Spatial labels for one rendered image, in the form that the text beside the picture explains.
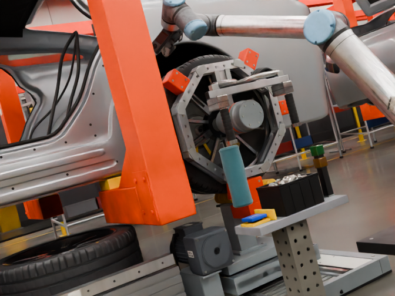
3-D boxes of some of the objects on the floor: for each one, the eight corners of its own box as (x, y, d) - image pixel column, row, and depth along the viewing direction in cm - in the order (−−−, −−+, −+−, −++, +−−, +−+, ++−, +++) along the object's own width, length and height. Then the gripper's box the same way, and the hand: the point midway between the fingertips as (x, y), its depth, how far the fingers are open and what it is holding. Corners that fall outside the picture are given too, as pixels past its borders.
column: (315, 319, 202) (289, 216, 202) (334, 324, 194) (305, 216, 193) (297, 329, 198) (268, 224, 197) (314, 335, 189) (285, 224, 188)
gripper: (186, 24, 225) (181, 54, 243) (171, 12, 227) (167, 43, 245) (173, 34, 221) (168, 64, 240) (157, 22, 223) (154, 53, 242)
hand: (164, 55), depth 240 cm, fingers closed
